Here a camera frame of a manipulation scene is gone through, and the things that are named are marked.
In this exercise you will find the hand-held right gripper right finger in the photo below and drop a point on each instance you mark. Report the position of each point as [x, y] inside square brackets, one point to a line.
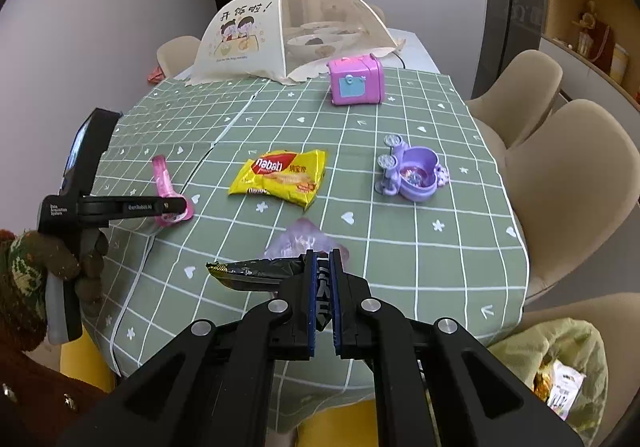
[337, 322]

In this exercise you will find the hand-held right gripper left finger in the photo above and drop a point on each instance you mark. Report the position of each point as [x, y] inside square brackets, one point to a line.
[313, 327]

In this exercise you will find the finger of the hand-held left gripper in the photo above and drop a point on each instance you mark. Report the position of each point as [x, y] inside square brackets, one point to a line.
[77, 154]
[135, 206]

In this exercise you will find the pink candy wrapper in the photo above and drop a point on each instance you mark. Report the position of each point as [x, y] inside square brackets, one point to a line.
[162, 177]

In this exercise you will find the black snack wrapper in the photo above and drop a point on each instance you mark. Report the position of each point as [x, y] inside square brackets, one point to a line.
[250, 272]

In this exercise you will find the green trash bag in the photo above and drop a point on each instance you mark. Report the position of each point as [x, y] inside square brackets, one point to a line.
[550, 337]

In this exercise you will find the person's left forearm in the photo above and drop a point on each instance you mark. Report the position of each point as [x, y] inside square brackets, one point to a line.
[30, 352]

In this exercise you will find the person's left hand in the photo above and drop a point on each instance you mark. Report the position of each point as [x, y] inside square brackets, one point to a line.
[92, 267]

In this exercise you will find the translucent purple plastic bag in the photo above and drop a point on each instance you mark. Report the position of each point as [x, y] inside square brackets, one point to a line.
[300, 237]

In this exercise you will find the yellow stool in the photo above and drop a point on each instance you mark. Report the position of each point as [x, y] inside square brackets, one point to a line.
[85, 364]
[340, 424]

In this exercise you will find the red packet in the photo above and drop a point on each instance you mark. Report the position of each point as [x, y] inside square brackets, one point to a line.
[155, 74]

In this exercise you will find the yellow wafer packet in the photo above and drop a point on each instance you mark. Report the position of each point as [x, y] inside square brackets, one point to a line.
[277, 177]

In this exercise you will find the purple toy bowl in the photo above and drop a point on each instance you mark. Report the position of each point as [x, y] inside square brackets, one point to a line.
[415, 172]

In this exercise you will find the beige mesh food cover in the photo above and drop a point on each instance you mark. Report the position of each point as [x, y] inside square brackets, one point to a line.
[235, 42]

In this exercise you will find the orange gold wrapper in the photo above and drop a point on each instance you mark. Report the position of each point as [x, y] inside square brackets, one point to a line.
[542, 376]

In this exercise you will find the pink toy box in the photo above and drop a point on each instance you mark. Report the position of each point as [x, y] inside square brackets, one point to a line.
[355, 82]

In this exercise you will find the white bowl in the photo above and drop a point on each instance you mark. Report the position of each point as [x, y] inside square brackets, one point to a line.
[342, 33]
[315, 26]

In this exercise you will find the grey tall cabinet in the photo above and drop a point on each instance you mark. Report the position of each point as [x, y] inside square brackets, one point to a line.
[515, 2]

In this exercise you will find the yellow white cup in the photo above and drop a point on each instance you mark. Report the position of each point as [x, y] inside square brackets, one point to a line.
[620, 62]

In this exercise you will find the red robed figurine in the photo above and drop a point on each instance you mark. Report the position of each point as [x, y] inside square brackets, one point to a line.
[592, 34]

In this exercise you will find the wooden shelf cabinet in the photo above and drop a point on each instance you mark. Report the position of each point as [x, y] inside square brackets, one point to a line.
[600, 2]

